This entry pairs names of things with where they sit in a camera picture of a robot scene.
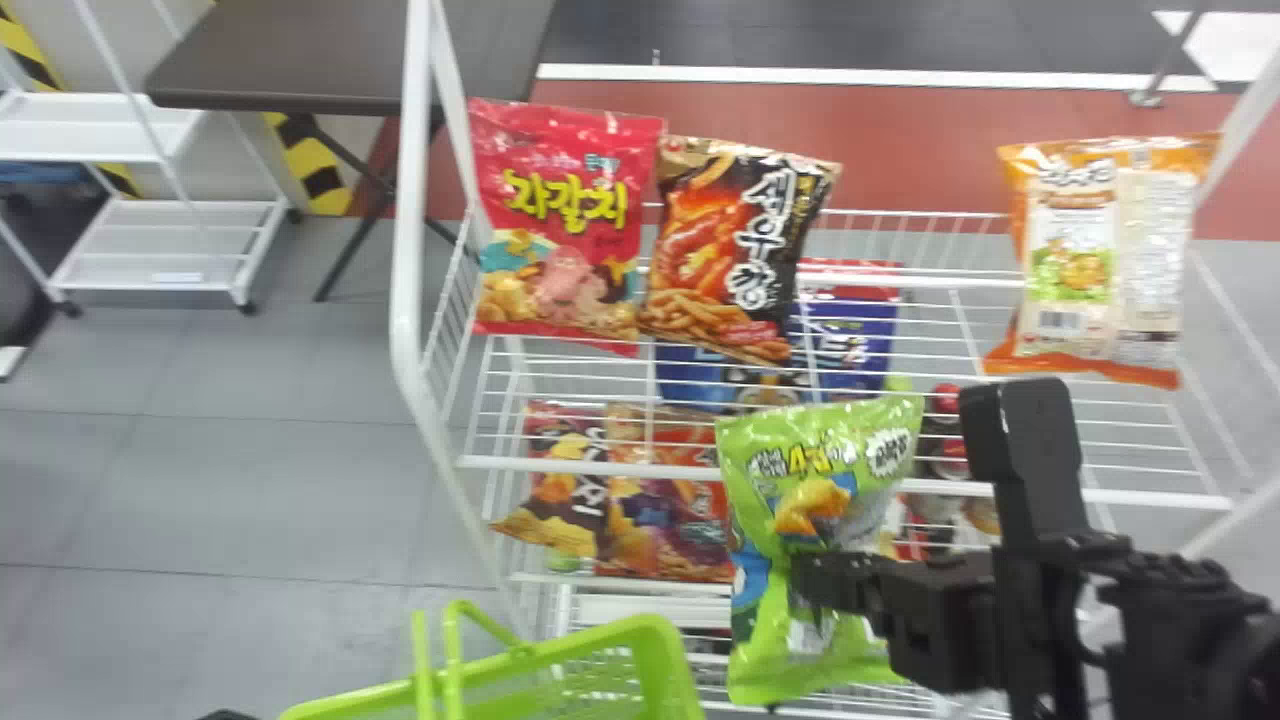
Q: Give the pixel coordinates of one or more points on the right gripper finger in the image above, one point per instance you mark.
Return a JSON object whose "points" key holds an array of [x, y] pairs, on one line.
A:
{"points": [[830, 582]]}

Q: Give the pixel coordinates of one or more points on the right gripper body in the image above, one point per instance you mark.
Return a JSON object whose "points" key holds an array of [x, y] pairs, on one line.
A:
{"points": [[935, 625]]}

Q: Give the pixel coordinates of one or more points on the green snack packet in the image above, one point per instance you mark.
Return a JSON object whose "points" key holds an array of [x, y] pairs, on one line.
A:
{"points": [[810, 470]]}

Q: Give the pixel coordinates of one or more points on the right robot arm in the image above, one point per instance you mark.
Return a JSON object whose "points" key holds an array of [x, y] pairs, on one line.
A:
{"points": [[1190, 640]]}

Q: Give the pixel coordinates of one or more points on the green basket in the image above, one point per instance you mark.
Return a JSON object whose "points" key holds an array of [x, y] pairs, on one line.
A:
{"points": [[640, 660]]}

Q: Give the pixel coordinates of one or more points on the purple snack packet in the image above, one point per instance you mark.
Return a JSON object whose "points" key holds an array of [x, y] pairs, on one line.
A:
{"points": [[630, 520]]}

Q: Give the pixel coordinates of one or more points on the blue snack packet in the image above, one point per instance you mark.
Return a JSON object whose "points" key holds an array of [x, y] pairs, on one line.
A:
{"points": [[850, 340]]}

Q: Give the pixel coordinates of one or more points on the black snack packet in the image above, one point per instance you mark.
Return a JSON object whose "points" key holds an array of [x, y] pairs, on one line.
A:
{"points": [[730, 250]]}

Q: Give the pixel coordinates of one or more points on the orange snack packet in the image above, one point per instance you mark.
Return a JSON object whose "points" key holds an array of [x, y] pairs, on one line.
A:
{"points": [[1100, 260]]}

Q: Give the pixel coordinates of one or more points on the red snack packet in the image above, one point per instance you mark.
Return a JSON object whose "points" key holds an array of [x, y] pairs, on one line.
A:
{"points": [[560, 200]]}

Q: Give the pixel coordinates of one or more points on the dark side table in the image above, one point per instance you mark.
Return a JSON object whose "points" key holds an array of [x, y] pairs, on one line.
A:
{"points": [[300, 60]]}

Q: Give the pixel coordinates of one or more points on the white shelf trolley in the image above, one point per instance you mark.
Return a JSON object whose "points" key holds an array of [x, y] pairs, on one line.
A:
{"points": [[150, 240]]}

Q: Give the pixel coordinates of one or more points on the striped post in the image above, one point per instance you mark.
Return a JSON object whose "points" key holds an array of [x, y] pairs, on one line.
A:
{"points": [[312, 165], [30, 50]]}

